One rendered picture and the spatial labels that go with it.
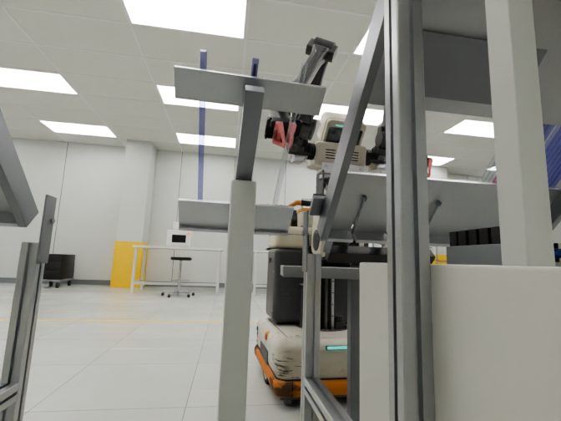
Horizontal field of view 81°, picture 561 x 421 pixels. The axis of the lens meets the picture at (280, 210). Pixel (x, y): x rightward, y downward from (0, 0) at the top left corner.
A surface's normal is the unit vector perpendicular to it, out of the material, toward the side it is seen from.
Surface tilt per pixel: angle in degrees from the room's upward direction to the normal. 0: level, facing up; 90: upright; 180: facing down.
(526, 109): 90
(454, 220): 135
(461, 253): 90
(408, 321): 90
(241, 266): 90
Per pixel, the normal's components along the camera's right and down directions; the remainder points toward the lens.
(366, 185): 0.09, 0.60
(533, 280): -0.99, -0.06
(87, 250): 0.16, -0.15
